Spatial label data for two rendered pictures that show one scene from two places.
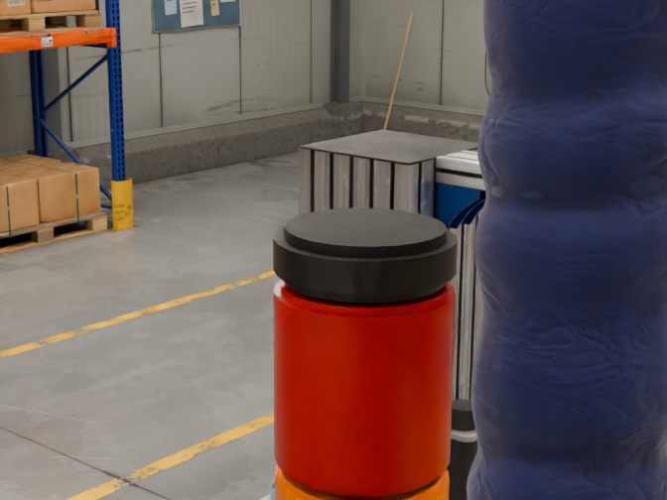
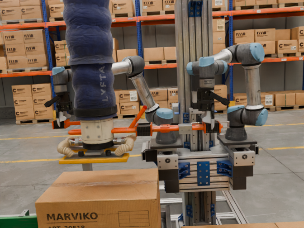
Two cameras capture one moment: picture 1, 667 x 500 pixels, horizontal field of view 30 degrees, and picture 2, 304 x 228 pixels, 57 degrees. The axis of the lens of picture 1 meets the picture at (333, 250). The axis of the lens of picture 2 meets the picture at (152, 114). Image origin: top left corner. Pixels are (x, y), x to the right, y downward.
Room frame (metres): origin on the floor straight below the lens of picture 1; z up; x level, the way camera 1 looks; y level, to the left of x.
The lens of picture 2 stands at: (0.61, -1.59, 1.57)
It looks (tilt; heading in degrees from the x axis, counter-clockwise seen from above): 10 degrees down; 51
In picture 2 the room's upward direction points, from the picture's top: 3 degrees counter-clockwise
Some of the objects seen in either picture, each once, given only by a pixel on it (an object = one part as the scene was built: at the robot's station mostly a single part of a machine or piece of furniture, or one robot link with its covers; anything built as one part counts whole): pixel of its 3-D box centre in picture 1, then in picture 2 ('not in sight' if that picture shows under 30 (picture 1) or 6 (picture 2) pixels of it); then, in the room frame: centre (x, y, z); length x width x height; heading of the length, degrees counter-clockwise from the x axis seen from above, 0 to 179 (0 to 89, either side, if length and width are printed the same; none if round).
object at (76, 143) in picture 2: not in sight; (98, 143); (1.28, -0.27, 1.18); 0.34 x 0.25 x 0.06; 138
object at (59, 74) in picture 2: not in sight; (59, 76); (1.25, 0.11, 1.54); 0.09 x 0.08 x 0.11; 169
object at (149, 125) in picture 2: not in sight; (144, 129); (1.46, -0.44, 1.25); 0.10 x 0.08 x 0.06; 48
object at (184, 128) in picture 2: not in sight; (185, 128); (1.62, -0.59, 1.24); 0.07 x 0.07 x 0.04; 48
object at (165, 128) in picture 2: not in sight; (136, 125); (1.51, -0.32, 1.25); 0.93 x 0.30 x 0.04; 138
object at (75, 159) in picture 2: not in sight; (94, 155); (1.21, -0.34, 1.14); 0.34 x 0.10 x 0.05; 138
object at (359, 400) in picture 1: (363, 373); not in sight; (0.33, -0.01, 2.30); 0.05 x 0.05 x 0.05
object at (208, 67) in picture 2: not in sight; (206, 68); (1.72, -0.66, 1.55); 0.09 x 0.08 x 0.11; 7
